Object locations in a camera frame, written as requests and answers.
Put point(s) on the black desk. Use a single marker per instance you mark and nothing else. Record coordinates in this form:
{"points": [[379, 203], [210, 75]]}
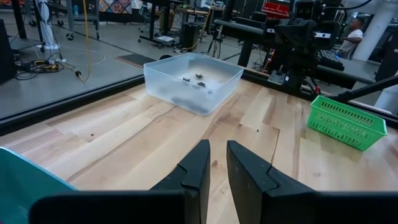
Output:
{"points": [[161, 18]]}

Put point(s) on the black plastic spider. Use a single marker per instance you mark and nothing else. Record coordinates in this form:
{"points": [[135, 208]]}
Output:
{"points": [[199, 75], [201, 84], [186, 79]]}

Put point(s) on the green plastic basket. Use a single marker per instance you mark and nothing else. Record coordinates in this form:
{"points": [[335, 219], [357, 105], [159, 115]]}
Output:
{"points": [[345, 124]]}

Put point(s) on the teal plastic bin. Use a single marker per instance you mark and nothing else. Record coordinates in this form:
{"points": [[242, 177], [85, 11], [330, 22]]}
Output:
{"points": [[18, 186]]}

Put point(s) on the red storage bin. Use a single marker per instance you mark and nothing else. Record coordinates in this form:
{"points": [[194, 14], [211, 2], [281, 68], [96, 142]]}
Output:
{"points": [[275, 10]]}

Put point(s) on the blue backlit keyboard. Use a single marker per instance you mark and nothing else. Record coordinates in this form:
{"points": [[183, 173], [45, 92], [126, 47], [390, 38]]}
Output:
{"points": [[331, 59]]}

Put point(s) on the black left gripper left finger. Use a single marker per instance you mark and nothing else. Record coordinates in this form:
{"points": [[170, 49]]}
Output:
{"points": [[196, 174]]}

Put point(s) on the clear plastic bin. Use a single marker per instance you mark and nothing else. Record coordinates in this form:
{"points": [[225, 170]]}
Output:
{"points": [[161, 81]]}

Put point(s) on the black desk support bar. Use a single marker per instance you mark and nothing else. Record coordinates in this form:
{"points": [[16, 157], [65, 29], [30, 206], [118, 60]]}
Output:
{"points": [[345, 76]]}

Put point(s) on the black angular panel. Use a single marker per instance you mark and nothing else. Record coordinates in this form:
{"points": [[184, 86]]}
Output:
{"points": [[6, 53]]}

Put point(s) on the black table clamp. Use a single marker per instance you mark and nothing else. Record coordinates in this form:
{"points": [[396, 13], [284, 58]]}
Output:
{"points": [[165, 57]]}

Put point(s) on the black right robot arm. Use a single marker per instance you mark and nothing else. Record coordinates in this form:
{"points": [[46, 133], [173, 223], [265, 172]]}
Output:
{"points": [[298, 62]]}

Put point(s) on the black tripod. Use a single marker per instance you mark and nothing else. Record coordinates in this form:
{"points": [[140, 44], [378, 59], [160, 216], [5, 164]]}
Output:
{"points": [[215, 43]]}

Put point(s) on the orange striped floor mat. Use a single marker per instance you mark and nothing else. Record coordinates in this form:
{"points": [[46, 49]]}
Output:
{"points": [[134, 60]]}

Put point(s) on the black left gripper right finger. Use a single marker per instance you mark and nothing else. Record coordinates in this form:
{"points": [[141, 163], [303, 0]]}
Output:
{"points": [[248, 180]]}

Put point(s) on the black waste bin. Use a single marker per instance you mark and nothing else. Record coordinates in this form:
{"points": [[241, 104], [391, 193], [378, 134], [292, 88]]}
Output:
{"points": [[190, 35]]}

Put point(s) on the person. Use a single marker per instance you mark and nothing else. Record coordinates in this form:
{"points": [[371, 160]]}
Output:
{"points": [[351, 40]]}

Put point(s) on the white standing device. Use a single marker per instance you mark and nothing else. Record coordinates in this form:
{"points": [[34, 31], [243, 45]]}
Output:
{"points": [[46, 25]]}

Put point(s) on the black diagonal pole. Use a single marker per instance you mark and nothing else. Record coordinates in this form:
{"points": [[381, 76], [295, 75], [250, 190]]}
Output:
{"points": [[236, 26]]}

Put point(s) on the black aluminium table frame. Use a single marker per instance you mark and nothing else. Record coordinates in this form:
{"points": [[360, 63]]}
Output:
{"points": [[62, 107]]}

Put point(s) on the colourful patchwork quilt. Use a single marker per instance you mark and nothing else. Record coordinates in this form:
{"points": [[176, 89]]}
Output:
{"points": [[115, 5]]}

